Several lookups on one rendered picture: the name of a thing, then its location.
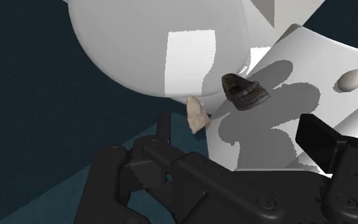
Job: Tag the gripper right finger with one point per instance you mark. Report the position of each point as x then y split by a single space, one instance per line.
349 173

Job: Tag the brown perforated shoe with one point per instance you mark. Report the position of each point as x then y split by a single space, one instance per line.
245 93

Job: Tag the beige spoon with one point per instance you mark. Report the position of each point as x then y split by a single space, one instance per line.
350 81

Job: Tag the beige crumpled lump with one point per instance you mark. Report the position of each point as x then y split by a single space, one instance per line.
196 114

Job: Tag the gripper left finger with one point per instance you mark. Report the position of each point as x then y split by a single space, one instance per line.
178 173

